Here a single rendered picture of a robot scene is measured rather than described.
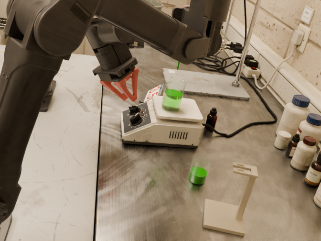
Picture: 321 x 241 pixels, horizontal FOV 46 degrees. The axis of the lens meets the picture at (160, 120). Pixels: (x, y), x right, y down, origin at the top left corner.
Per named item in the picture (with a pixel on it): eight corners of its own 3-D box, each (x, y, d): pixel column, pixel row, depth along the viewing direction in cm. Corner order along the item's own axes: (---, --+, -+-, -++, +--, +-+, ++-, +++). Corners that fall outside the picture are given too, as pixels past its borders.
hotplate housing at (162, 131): (121, 145, 94) (125, 116, 90) (119, 119, 105) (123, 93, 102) (206, 151, 98) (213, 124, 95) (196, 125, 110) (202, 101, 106)
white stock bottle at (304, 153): (289, 168, 98) (301, 139, 94) (290, 159, 102) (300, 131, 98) (308, 174, 97) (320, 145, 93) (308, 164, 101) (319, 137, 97)
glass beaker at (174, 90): (169, 116, 94) (175, 86, 90) (155, 106, 97) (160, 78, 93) (186, 112, 97) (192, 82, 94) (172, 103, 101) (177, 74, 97)
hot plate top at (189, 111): (156, 118, 92) (157, 115, 92) (151, 97, 103) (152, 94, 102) (203, 122, 95) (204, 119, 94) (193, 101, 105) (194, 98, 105)
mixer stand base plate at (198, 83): (167, 91, 129) (168, 88, 128) (161, 70, 146) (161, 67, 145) (250, 100, 134) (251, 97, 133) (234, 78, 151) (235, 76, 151)
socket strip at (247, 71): (246, 78, 154) (249, 68, 152) (221, 47, 189) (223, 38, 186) (258, 79, 155) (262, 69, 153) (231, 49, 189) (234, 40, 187)
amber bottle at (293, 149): (282, 154, 103) (291, 132, 100) (288, 151, 105) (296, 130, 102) (291, 159, 102) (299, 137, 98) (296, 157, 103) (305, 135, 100)
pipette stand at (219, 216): (203, 227, 73) (219, 173, 67) (204, 201, 80) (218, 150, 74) (243, 236, 72) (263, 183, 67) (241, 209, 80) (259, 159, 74)
